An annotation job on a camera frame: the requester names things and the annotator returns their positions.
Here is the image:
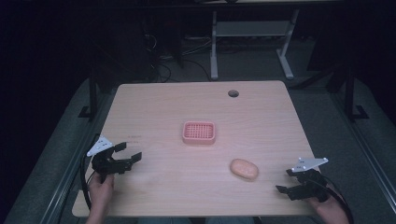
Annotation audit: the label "black floor cables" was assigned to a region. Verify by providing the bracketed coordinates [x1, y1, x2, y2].
[143, 32, 213, 83]

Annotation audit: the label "black metal stand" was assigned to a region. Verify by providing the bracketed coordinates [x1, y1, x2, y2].
[78, 66, 98, 121]
[343, 66, 370, 123]

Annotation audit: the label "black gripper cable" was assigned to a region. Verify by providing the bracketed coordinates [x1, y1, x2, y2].
[79, 133, 101, 211]
[321, 175, 355, 224]

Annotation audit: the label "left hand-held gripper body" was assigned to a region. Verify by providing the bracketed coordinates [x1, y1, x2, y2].
[86, 135, 134, 184]

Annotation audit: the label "person's left hand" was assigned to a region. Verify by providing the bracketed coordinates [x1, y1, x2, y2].
[88, 174, 116, 208]

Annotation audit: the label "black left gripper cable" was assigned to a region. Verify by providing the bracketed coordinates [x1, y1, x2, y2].
[79, 133, 101, 211]

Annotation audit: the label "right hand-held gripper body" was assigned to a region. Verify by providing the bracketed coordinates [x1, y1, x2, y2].
[287, 157, 330, 203]

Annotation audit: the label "person's right hand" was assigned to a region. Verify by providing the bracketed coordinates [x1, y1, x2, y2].
[305, 196, 347, 220]

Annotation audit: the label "pink soap dish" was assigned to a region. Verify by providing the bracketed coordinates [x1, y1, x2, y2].
[181, 120, 217, 146]

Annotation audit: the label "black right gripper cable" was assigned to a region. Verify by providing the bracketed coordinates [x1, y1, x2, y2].
[321, 175, 355, 224]

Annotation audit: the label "white metal table frame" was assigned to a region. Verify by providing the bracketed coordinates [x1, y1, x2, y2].
[209, 8, 301, 81]

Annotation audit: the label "orange soap bar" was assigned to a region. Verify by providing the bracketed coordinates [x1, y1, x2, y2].
[229, 158, 260, 181]

